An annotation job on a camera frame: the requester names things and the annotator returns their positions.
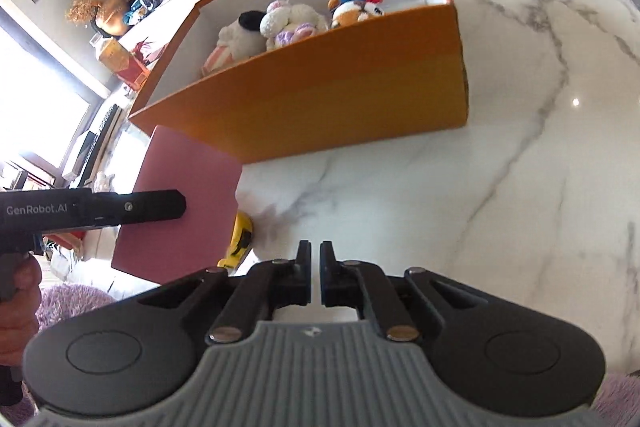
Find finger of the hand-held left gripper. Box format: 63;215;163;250
92;189;188;226

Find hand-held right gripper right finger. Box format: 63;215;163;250
320;240;489;342

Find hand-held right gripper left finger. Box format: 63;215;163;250
137;240;312;344

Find pink box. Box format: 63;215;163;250
110;124;245;286

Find orange cardboard storage box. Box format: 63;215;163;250
128;0;470;164

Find person's left hand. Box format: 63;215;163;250
0;251;44;366

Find yellow toy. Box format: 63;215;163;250
217;211;255;276

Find black keyboard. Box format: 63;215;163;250
92;104;121;144

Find purple fuzzy stool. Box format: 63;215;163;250
594;374;640;427
34;284;119;334

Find red gift box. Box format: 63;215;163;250
119;52;150;90

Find yellow glass jar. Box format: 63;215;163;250
97;38;132;70

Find red artificial flowers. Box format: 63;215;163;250
134;37;166;63

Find cupcake plush with striped base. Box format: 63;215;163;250
201;10;269;78

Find brown round vase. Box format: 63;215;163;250
95;0;132;37

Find dried flower bunch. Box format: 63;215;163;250
65;0;104;26

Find white crochet bunny toy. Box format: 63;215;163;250
260;0;329;52

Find orange white duck plush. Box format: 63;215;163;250
327;0;373;30

